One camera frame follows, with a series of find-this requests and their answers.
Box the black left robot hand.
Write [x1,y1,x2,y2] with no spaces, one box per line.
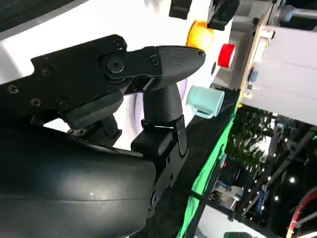
[169,0,240,31]

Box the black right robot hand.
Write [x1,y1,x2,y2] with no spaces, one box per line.
[0,34,207,238]

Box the orange white toy bread roll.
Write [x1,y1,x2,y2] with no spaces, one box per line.
[187,21,215,49]

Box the red round button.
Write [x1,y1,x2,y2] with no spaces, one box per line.
[217,43,236,68]

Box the beige wooden board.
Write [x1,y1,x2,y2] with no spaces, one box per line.
[237,7,273,100]

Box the white panel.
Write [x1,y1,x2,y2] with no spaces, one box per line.
[237,23,317,124]

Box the pale green mug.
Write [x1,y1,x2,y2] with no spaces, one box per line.
[185,85,225,119]

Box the lilac plate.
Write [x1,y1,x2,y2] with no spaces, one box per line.
[118,76,189,149]

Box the green leafy plant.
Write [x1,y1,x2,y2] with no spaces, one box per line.
[226,105,275,172]

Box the green cloth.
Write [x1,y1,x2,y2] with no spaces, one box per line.
[176,115,236,238]

